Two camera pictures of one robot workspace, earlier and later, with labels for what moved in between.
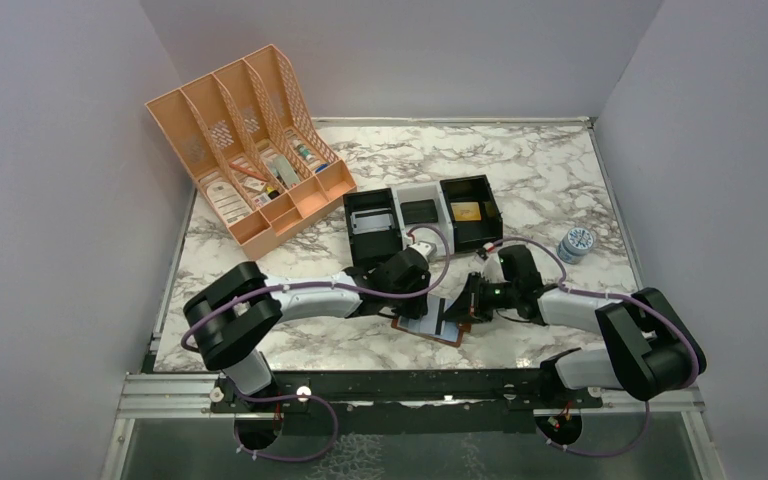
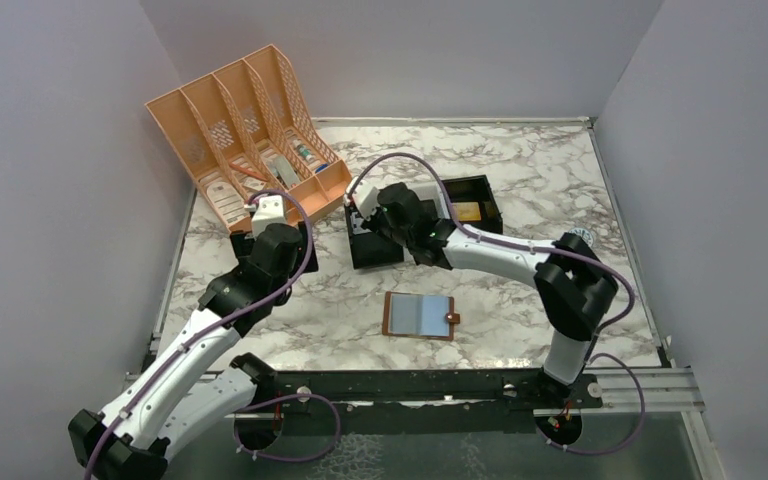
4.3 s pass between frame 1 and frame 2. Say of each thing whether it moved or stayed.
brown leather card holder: moved
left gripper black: moved
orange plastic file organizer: stayed
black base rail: stayed
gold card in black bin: stayed
